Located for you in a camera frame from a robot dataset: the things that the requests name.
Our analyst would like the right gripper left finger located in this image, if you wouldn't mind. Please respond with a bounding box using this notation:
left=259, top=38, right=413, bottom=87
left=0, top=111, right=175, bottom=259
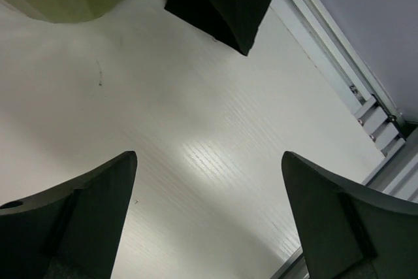
left=1, top=151, right=137, bottom=278

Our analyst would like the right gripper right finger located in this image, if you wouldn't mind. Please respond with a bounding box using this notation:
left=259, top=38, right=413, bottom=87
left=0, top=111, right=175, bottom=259
left=281, top=152, right=417, bottom=278

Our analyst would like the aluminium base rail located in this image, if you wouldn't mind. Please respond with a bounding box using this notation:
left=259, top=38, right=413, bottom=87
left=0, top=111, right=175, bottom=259
left=269, top=0, right=418, bottom=279

